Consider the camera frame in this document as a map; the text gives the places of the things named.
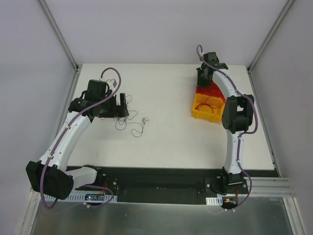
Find right aluminium frame post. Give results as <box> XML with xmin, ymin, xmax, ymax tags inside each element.
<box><xmin>247</xmin><ymin>0</ymin><xmax>295</xmax><ymax>74</ymax></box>

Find red storage bin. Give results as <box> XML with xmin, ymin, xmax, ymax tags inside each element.
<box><xmin>196</xmin><ymin>82</ymin><xmax>224</xmax><ymax>98</ymax></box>

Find brown wire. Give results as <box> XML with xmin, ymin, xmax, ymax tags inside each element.
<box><xmin>194</xmin><ymin>95</ymin><xmax>224</xmax><ymax>116</ymax></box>

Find left aluminium frame post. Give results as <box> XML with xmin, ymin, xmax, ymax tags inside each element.
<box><xmin>36</xmin><ymin>0</ymin><xmax>82</xmax><ymax>72</ymax></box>

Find aluminium front rail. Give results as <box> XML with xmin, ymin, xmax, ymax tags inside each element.
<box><xmin>250</xmin><ymin>177</ymin><xmax>295</xmax><ymax>197</ymax></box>

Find red and black wires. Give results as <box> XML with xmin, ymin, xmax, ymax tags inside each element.
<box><xmin>100</xmin><ymin>93</ymin><xmax>150</xmax><ymax>138</ymax></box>

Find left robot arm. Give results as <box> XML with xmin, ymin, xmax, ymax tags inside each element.
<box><xmin>26</xmin><ymin>79</ymin><xmax>128</xmax><ymax>200</ymax></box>

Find right white cable duct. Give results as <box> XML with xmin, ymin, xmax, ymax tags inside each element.
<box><xmin>205</xmin><ymin>196</ymin><xmax>223</xmax><ymax>206</ymax></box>

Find yellow storage bin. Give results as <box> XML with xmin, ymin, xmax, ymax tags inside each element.
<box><xmin>192</xmin><ymin>93</ymin><xmax>225</xmax><ymax>123</ymax></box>

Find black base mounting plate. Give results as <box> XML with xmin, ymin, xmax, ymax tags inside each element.
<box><xmin>74</xmin><ymin>165</ymin><xmax>252</xmax><ymax>205</ymax></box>

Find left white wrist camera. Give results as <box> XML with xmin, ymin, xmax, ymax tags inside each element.
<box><xmin>106</xmin><ymin>79</ymin><xmax>118</xmax><ymax>90</ymax></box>

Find aluminium frame post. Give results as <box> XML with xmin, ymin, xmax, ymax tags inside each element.
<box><xmin>36</xmin><ymin>0</ymin><xmax>82</xmax><ymax>72</ymax></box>
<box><xmin>247</xmin><ymin>0</ymin><xmax>295</xmax><ymax>74</ymax></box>

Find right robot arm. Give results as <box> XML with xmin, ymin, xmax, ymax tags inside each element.
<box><xmin>197</xmin><ymin>52</ymin><xmax>255</xmax><ymax>195</ymax></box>

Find white cable duct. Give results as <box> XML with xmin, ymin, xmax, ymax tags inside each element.
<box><xmin>205</xmin><ymin>196</ymin><xmax>223</xmax><ymax>206</ymax></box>
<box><xmin>66</xmin><ymin>192</ymin><xmax>117</xmax><ymax>203</ymax></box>

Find left white cable duct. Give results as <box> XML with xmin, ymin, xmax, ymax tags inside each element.
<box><xmin>66</xmin><ymin>192</ymin><xmax>117</xmax><ymax>203</ymax></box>

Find red wire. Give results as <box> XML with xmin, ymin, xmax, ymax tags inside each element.
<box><xmin>202</xmin><ymin>85</ymin><xmax>225</xmax><ymax>103</ymax></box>

